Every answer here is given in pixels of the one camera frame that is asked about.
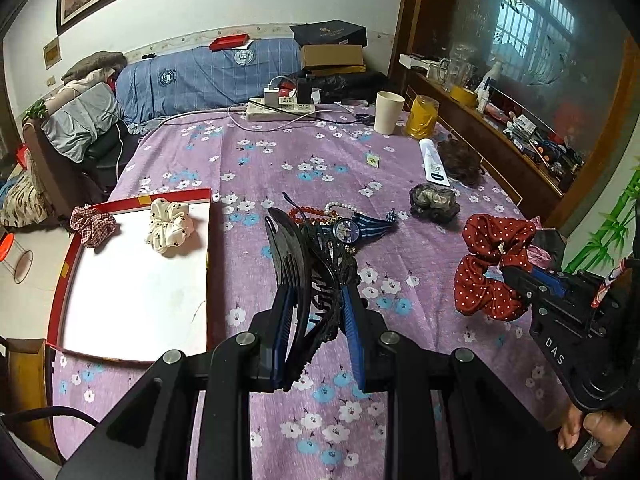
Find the black hair claw clip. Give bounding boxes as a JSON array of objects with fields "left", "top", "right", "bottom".
[{"left": 265, "top": 207, "right": 359, "bottom": 391}]

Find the blue strap cartoon watch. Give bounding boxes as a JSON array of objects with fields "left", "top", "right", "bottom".
[{"left": 321, "top": 209, "right": 397, "bottom": 247}]

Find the white pearl bracelet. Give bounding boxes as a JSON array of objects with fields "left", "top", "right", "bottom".
[{"left": 324, "top": 200, "right": 364, "bottom": 219}]

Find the dark red dotted scrunchie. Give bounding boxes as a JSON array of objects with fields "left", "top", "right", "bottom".
[{"left": 454, "top": 214, "right": 536, "bottom": 322}]

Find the red bead bracelet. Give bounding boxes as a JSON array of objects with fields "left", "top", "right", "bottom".
[{"left": 286, "top": 204, "right": 334, "bottom": 226}]

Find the grey patterned scrunchie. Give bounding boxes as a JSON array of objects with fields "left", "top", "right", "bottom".
[{"left": 409, "top": 182, "right": 460, "bottom": 224}]

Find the red tray white inside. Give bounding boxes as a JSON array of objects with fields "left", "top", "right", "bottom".
[{"left": 47, "top": 188, "right": 212, "bottom": 362}]

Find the white cherry print scrunchie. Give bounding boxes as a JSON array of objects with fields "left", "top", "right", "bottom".
[{"left": 145, "top": 198, "right": 194, "bottom": 255}]

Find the pink checked scrunchie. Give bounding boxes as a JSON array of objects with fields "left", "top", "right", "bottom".
[{"left": 70, "top": 205, "right": 119, "bottom": 249}]

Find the operator right hand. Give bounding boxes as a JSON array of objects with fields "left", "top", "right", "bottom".
[{"left": 558, "top": 403, "right": 631, "bottom": 463}]

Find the purple floral bed sheet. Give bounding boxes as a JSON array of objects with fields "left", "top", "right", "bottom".
[{"left": 50, "top": 108, "right": 576, "bottom": 479}]

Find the pink and black jacket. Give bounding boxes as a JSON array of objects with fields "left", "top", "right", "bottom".
[{"left": 527, "top": 217, "right": 566, "bottom": 272}]

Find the small green white packet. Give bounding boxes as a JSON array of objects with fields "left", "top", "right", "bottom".
[{"left": 367, "top": 153, "right": 380, "bottom": 168}]

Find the wooden headboard shelf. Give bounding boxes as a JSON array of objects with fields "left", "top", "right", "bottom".
[{"left": 394, "top": 54, "right": 584, "bottom": 228}]

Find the brown hair wig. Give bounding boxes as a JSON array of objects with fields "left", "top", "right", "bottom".
[{"left": 437, "top": 138, "right": 482, "bottom": 188}]

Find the beige plastic cup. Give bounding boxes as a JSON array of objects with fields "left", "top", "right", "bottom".
[{"left": 374, "top": 91, "right": 405, "bottom": 136}]

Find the yellow jar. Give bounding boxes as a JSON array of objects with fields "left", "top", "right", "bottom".
[{"left": 406, "top": 94, "right": 439, "bottom": 141}]

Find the white power strip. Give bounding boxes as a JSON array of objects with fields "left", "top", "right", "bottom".
[{"left": 245, "top": 98, "right": 317, "bottom": 122}]

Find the wooden chair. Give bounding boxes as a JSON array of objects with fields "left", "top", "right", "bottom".
[{"left": 1, "top": 338, "right": 64, "bottom": 465}]

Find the white phone charger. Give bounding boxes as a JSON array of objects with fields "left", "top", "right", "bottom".
[{"left": 262, "top": 87, "right": 280, "bottom": 108}]

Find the red plastic stool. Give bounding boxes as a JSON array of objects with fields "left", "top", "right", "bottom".
[{"left": 0, "top": 233, "right": 34, "bottom": 284}]

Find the cardboard box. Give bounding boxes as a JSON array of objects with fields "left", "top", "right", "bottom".
[{"left": 300, "top": 44, "right": 367, "bottom": 77}]

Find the striped blanket on floor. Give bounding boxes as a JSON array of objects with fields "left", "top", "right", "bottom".
[{"left": 1, "top": 170, "right": 52, "bottom": 229}]

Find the blue plaid quilt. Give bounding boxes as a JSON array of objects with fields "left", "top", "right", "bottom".
[{"left": 116, "top": 38, "right": 302, "bottom": 125}]

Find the brown armchair with clothes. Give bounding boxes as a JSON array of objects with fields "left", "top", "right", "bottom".
[{"left": 23, "top": 51, "right": 138, "bottom": 222}]

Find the dark gift box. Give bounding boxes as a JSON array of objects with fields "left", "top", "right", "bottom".
[{"left": 291, "top": 20, "right": 368, "bottom": 47}]

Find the red flat case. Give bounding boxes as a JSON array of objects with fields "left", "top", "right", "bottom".
[{"left": 208, "top": 34, "right": 250, "bottom": 52}]

